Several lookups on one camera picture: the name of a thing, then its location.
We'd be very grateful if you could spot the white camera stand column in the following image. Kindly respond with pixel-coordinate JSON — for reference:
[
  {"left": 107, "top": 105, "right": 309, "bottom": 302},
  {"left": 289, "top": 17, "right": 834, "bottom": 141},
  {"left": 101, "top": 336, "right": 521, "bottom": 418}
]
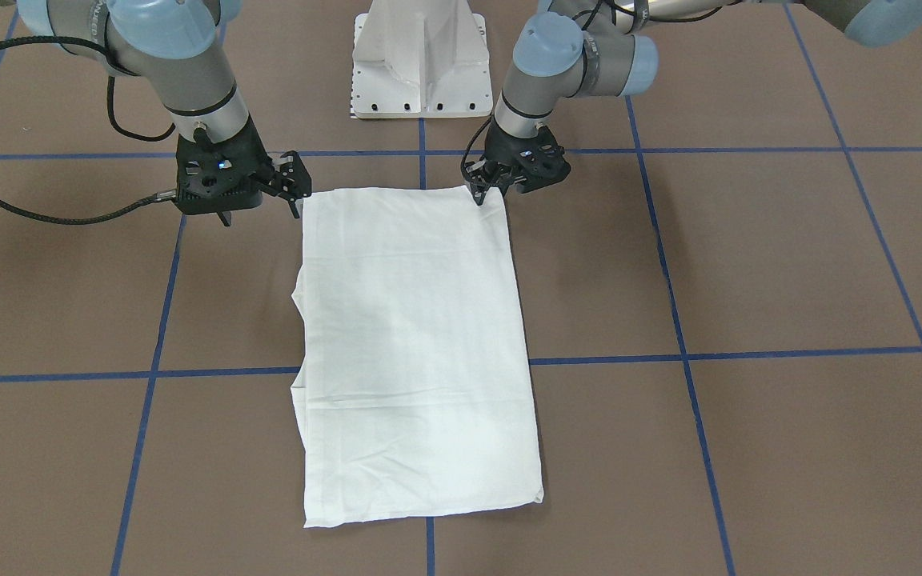
[{"left": 349, "top": 1, "right": 494, "bottom": 119}]

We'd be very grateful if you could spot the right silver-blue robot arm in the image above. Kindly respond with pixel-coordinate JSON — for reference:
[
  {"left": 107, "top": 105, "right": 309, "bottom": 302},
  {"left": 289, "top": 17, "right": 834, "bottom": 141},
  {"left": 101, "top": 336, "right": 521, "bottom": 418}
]
[{"left": 16, "top": 1, "right": 312, "bottom": 225}]

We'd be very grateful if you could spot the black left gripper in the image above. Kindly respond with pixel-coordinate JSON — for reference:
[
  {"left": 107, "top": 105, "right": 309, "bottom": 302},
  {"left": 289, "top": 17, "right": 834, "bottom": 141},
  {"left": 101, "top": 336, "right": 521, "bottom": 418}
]
[{"left": 463, "top": 116, "right": 537, "bottom": 206}]

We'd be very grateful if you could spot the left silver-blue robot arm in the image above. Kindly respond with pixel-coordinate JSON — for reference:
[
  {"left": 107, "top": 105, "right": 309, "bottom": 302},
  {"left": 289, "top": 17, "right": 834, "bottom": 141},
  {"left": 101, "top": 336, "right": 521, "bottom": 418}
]
[{"left": 460, "top": 1, "right": 727, "bottom": 205}]

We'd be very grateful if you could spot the white long-sleeve printed shirt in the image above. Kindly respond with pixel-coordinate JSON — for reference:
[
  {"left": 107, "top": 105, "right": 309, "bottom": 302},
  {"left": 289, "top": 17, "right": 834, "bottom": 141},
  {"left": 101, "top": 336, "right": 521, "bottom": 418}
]
[{"left": 291, "top": 186, "right": 544, "bottom": 528}]

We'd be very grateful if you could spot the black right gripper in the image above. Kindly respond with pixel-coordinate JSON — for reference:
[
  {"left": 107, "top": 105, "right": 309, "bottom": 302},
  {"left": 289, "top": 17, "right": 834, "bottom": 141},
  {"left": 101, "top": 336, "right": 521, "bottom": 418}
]
[{"left": 176, "top": 117, "right": 312, "bottom": 219}]

